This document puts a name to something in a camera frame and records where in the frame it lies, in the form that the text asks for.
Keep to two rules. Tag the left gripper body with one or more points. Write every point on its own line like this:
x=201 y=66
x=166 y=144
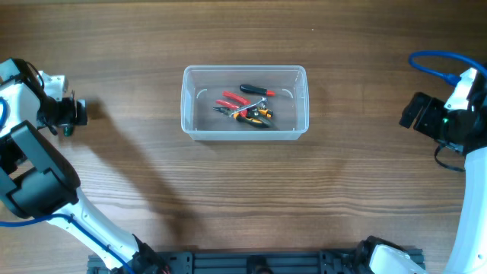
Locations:
x=58 y=113

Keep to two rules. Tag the small silver wrench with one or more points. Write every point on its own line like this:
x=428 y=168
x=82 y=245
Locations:
x=262 y=101

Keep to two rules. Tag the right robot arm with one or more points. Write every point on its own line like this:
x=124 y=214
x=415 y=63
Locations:
x=469 y=252

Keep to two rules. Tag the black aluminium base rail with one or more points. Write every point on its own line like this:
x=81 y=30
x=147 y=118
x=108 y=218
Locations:
x=323 y=261

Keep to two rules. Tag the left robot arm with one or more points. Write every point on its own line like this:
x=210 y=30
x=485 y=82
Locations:
x=39 y=184

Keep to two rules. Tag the green handled screwdriver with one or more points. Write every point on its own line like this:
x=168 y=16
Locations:
x=70 y=109

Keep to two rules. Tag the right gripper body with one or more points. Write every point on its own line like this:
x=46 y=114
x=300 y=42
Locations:
x=441 y=123

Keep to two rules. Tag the black red screwdriver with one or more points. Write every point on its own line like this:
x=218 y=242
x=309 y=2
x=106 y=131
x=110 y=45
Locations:
x=250 y=89

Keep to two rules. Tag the clear plastic container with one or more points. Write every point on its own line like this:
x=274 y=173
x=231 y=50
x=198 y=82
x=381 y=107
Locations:
x=204 y=84

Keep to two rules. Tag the red handled cutting pliers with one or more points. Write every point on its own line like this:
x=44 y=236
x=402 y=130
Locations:
x=234 y=101

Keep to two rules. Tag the orange black long-nose pliers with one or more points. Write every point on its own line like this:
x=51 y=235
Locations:
x=257 y=117

